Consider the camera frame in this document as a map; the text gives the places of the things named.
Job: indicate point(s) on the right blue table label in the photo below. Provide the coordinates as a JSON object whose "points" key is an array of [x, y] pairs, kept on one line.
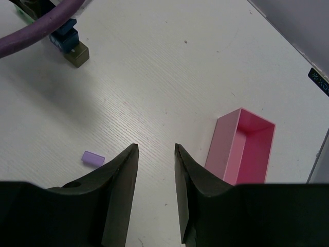
{"points": [[319, 81]]}

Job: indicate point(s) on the brown cube block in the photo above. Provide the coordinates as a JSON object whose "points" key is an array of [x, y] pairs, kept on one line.
{"points": [[78, 56]]}

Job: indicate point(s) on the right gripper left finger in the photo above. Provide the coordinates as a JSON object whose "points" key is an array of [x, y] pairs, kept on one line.
{"points": [[93, 210]]}

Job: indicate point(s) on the pink plastic box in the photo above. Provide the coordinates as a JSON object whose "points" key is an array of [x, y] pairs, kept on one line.
{"points": [[240, 148]]}

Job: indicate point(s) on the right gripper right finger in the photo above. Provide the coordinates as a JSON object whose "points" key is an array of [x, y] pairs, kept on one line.
{"points": [[215, 213]]}

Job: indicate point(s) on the small purple block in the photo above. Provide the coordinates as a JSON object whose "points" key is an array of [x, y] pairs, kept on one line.
{"points": [[92, 159]]}

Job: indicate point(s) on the blue cube block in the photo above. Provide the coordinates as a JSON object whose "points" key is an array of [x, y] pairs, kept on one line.
{"points": [[65, 43]]}

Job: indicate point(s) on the blue rectangular block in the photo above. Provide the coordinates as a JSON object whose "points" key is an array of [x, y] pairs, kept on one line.
{"points": [[66, 27]]}

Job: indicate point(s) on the green rectangular block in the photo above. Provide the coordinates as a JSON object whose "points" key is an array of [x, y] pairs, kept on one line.
{"points": [[24, 15]]}

